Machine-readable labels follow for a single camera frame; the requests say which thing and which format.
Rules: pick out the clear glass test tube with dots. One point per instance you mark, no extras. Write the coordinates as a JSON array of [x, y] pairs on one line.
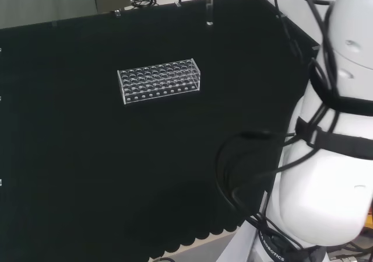
[[209, 9]]

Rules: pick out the clear plastic test tube rack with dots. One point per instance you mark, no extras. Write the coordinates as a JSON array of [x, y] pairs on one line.
[[158, 81]]

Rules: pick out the black bench cloth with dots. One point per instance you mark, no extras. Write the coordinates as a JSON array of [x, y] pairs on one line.
[[131, 157]]

